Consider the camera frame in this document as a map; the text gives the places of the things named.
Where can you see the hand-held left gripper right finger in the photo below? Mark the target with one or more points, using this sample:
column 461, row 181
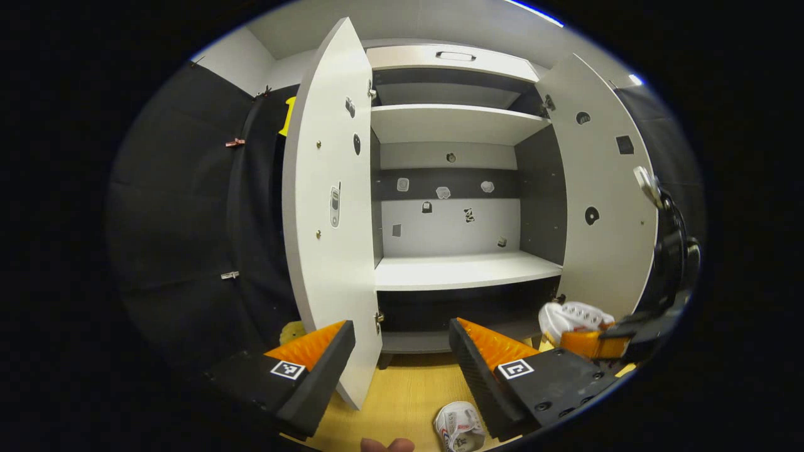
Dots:
column 480, row 383

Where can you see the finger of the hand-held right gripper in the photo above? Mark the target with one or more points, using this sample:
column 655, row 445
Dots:
column 590, row 345
column 628, row 326

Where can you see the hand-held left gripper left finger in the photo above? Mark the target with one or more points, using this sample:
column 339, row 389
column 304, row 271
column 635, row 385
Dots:
column 323, row 376

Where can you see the white canvas shoe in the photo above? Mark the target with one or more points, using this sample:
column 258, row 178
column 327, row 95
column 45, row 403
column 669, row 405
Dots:
column 458, row 424
column 568, row 317

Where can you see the white shoe cabinet door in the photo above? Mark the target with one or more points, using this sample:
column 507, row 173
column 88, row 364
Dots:
column 603, row 263
column 326, row 270

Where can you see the white shoe cabinet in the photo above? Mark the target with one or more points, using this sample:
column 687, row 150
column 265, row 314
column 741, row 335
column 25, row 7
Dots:
column 465, row 270

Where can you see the yellow green plush toy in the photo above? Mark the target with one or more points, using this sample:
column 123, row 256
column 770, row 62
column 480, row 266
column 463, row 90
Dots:
column 292, row 331

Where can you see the silver cloth clip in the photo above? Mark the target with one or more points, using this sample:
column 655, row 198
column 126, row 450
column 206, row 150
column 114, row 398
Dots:
column 230, row 275

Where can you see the small ceiling light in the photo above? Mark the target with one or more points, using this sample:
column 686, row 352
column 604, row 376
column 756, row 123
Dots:
column 635, row 80

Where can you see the red cloth clip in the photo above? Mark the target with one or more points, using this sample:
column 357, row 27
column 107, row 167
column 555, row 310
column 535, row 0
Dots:
column 235, row 143

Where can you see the black cloth clip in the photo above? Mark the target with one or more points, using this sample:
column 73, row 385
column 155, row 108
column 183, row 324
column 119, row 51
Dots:
column 262, row 93

